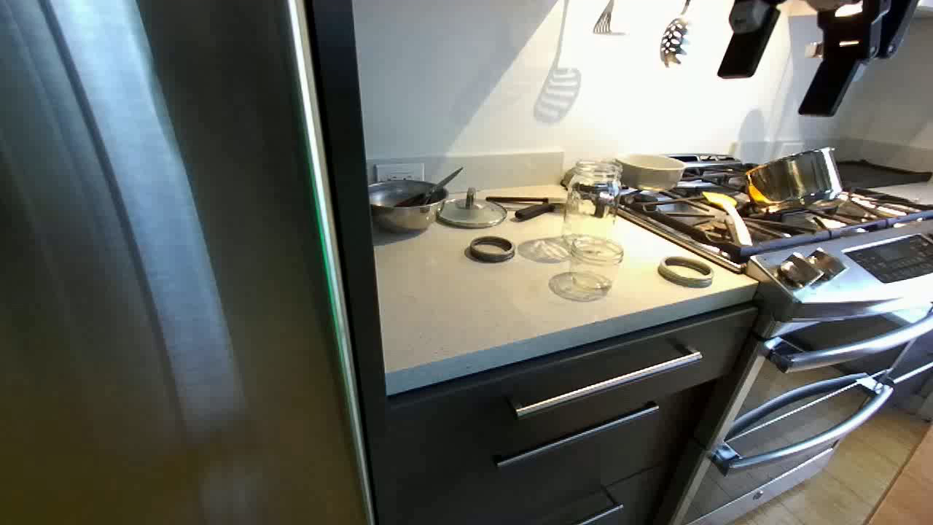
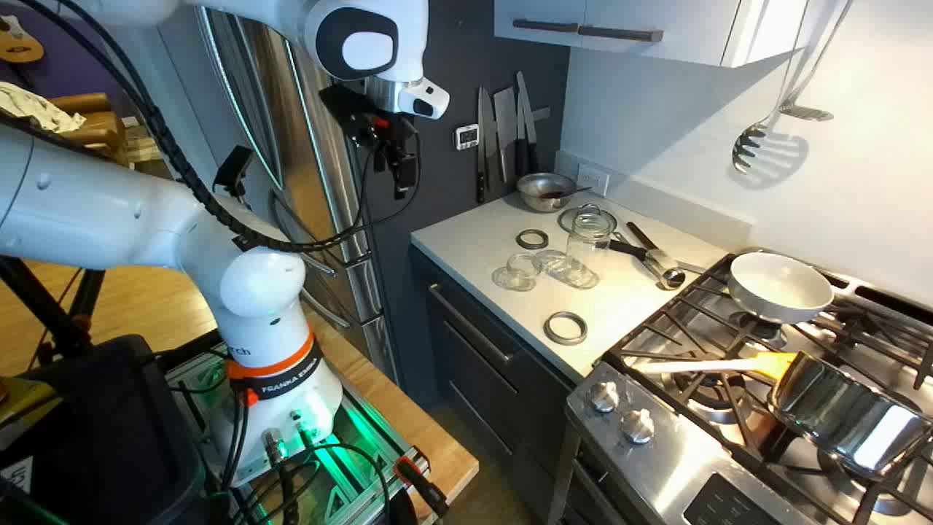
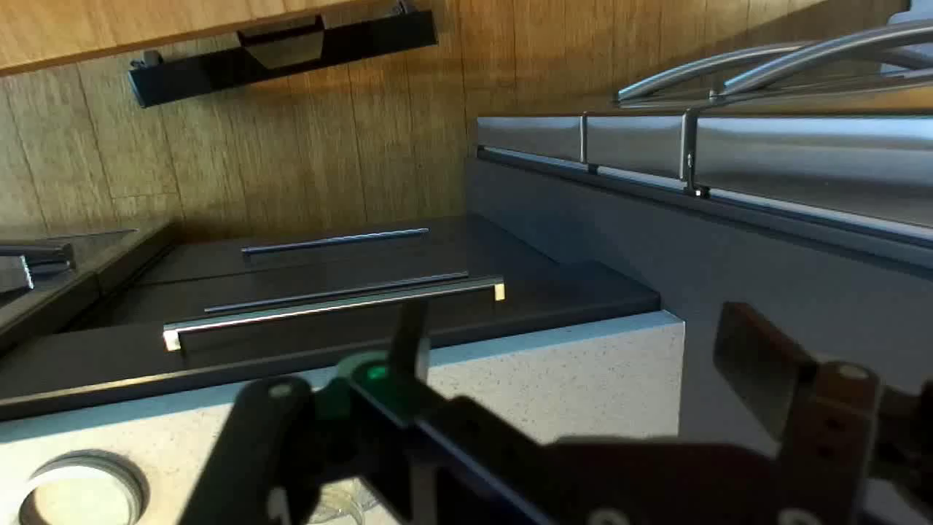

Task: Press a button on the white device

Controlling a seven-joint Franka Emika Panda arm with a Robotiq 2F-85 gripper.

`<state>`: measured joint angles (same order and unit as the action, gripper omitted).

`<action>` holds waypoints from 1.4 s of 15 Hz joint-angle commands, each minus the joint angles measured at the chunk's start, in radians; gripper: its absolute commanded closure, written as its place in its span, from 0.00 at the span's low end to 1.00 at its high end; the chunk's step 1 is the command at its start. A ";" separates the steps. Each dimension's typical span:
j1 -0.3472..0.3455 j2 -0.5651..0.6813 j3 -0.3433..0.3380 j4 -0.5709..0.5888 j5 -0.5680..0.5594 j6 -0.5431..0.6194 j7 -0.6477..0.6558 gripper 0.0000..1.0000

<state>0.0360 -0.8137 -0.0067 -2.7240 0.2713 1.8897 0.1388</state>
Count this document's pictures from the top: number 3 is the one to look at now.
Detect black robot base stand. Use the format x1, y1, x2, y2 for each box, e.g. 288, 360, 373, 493
128, 9, 438, 107

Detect dark grey base cabinet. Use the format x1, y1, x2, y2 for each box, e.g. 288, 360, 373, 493
0, 217, 658, 420

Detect silver drawer handle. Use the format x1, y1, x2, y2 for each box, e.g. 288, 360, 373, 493
161, 276, 507, 353

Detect metal jar ring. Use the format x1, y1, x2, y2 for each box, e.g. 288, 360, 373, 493
14, 449, 151, 525

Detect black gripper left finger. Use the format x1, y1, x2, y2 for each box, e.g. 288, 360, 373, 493
182, 376, 314, 525

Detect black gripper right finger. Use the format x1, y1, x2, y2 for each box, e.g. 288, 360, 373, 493
714, 302, 881, 525

